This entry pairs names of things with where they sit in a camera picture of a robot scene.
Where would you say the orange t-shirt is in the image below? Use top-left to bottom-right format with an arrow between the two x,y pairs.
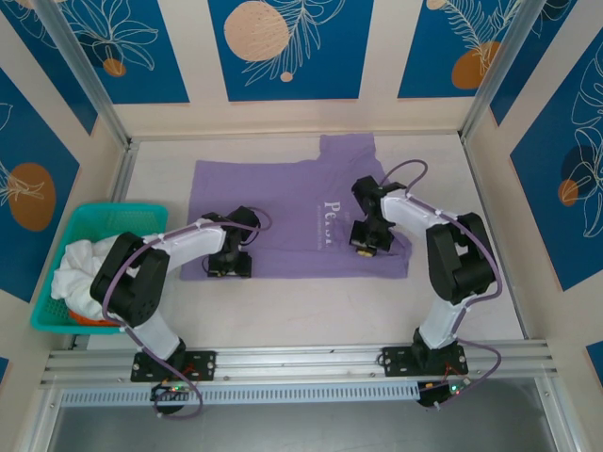
68,308 -> 122,329

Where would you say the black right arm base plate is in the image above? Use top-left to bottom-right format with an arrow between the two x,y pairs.
382,346 -> 468,378

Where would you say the blue floral wall panel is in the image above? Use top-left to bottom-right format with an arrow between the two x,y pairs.
510,58 -> 603,292
398,0 -> 536,100
56,0 -> 190,105
0,68 -> 82,300
489,0 -> 603,128
0,8 -> 100,137
208,0 -> 376,103

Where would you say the black electronics board with LEDs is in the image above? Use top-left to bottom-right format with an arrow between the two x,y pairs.
417,379 -> 467,409
150,379 -> 194,401

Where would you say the purple t-shirt with white print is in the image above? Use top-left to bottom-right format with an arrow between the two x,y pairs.
178,133 -> 413,283

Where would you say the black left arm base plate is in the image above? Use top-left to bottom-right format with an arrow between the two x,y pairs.
130,350 -> 218,382

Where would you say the aluminium frame post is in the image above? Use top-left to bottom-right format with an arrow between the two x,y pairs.
459,0 -> 580,145
32,0 -> 133,147

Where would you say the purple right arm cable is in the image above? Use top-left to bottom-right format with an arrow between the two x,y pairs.
380,159 -> 503,412

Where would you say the grey slotted cable duct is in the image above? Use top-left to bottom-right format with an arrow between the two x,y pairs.
60,383 -> 420,409

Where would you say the teal plastic basket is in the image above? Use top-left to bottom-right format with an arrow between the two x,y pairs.
29,202 -> 170,336

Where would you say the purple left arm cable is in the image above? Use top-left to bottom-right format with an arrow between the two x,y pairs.
100,209 -> 274,421

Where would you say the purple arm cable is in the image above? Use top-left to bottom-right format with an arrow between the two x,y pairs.
100,209 -> 274,421
380,159 -> 503,412

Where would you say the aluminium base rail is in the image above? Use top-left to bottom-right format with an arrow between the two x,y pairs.
40,339 -> 560,390

